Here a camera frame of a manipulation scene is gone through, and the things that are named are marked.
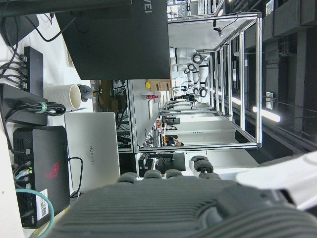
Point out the black Huawei monitor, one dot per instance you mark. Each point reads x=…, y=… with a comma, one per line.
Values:
x=119, y=42

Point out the black mini PC red logo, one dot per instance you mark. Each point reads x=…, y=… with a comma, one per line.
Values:
x=49, y=171

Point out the yellow cap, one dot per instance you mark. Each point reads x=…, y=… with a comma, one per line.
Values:
x=147, y=85

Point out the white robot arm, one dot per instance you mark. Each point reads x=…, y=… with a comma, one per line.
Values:
x=201, y=74

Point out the white paper cup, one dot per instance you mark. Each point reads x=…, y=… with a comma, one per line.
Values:
x=62, y=96

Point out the silver Huawei laptop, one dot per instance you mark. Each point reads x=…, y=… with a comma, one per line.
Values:
x=94, y=151

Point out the black power brick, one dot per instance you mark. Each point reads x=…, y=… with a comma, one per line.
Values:
x=19, y=111

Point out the grey computer mouse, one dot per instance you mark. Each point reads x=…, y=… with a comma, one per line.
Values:
x=85, y=92

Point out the cardboard box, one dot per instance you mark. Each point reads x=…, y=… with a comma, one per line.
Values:
x=161, y=86

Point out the white light tube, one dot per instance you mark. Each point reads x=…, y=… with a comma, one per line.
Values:
x=267, y=114

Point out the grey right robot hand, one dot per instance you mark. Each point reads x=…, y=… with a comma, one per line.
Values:
x=153, y=210

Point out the red soda bottle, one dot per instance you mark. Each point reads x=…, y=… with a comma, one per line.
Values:
x=149, y=97

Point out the black USB hub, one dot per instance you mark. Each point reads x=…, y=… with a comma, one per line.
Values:
x=34, y=72

